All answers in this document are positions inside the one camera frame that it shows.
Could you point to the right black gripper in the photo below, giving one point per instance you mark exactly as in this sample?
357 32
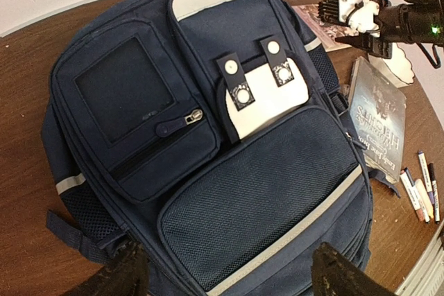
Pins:
375 24

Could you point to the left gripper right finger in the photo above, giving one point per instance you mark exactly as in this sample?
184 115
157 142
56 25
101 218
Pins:
333 274

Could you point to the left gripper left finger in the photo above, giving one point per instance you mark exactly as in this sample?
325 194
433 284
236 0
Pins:
126 274

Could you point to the pink illustrated paperback book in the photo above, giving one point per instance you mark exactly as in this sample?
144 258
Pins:
325 32

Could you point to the navy blue student backpack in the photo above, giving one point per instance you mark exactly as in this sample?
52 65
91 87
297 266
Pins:
213 133

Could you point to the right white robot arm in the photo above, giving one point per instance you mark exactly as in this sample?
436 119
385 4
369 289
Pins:
421 23

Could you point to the white scalloped ceramic bowl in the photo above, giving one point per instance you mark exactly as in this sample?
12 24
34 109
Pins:
397 70

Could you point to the dark blue Wuthering Heights book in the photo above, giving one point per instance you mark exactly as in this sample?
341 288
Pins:
378 111

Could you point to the brown capped white marker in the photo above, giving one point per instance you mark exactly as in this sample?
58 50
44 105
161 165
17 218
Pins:
419 209

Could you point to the pink and yellow highlighter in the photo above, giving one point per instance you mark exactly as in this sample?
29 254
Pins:
428 208

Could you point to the blue capped white marker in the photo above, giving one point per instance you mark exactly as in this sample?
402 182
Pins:
415 190

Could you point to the purple capped white marker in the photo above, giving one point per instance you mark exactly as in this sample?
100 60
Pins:
425 173

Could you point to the black marker pen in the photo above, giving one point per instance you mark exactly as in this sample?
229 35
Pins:
432 175

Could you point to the front aluminium rail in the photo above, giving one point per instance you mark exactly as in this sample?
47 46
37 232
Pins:
426 277

